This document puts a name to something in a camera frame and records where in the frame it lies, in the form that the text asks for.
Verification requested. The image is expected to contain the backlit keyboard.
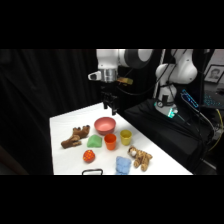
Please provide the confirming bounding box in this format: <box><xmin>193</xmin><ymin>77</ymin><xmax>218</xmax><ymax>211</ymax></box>
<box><xmin>202</xmin><ymin>93</ymin><xmax>224</xmax><ymax>110</ymax></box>

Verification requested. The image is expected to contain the brown plush moose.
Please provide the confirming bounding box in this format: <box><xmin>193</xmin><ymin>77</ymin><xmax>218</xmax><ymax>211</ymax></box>
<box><xmin>60</xmin><ymin>124</ymin><xmax>91</xmax><ymax>150</ymax></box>

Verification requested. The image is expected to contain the pink bowl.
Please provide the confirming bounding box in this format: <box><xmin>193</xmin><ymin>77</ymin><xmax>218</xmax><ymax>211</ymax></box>
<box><xmin>93</xmin><ymin>116</ymin><xmax>117</xmax><ymax>136</ymax></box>

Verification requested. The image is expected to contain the blue lit device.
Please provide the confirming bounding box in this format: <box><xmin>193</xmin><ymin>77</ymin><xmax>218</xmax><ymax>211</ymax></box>
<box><xmin>180</xmin><ymin>89</ymin><xmax>200</xmax><ymax>110</ymax></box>

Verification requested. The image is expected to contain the black wire handle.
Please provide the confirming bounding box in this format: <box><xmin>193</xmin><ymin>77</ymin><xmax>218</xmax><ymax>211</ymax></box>
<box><xmin>81</xmin><ymin>168</ymin><xmax>104</xmax><ymax>176</ymax></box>

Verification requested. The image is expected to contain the orange plastic cup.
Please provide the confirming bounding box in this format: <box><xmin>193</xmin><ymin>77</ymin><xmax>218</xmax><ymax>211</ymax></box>
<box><xmin>103</xmin><ymin>133</ymin><xmax>118</xmax><ymax>151</ymax></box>

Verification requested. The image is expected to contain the yellow cable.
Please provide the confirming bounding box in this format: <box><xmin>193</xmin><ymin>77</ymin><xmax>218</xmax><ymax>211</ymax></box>
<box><xmin>208</xmin><ymin>108</ymin><xmax>224</xmax><ymax>152</ymax></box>

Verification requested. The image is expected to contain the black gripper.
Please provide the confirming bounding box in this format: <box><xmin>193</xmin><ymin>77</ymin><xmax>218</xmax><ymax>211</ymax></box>
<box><xmin>100</xmin><ymin>82</ymin><xmax>119</xmax><ymax>117</ymax></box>

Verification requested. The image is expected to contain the striped tiger plush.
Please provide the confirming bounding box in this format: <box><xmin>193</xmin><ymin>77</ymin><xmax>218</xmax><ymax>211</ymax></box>
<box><xmin>127</xmin><ymin>145</ymin><xmax>154</xmax><ymax>172</ymax></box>

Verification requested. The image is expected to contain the framed portrait picture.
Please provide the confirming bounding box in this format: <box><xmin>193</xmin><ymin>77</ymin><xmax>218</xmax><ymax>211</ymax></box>
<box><xmin>203</xmin><ymin>64</ymin><xmax>224</xmax><ymax>84</ymax></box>

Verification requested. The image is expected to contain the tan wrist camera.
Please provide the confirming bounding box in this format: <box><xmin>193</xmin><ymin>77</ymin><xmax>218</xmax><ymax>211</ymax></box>
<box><xmin>116</xmin><ymin>76</ymin><xmax>134</xmax><ymax>86</ymax></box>

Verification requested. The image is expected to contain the black covered robot stand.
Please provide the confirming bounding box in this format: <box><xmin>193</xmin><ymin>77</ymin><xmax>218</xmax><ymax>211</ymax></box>
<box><xmin>123</xmin><ymin>98</ymin><xmax>215</xmax><ymax>175</ymax></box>

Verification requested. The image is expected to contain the green foam wedge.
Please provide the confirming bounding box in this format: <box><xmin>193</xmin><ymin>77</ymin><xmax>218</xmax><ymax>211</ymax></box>
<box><xmin>86</xmin><ymin>134</ymin><xmax>104</xmax><ymax>149</ymax></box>

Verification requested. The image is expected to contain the yellow plastic cup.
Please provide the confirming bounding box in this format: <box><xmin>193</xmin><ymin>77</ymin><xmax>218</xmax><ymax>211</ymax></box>
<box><xmin>119</xmin><ymin>129</ymin><xmax>133</xmax><ymax>146</ymax></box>

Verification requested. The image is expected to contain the red ball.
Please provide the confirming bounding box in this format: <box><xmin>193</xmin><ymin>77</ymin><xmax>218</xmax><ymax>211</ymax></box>
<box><xmin>82</xmin><ymin>149</ymin><xmax>97</xmax><ymax>164</ymax></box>

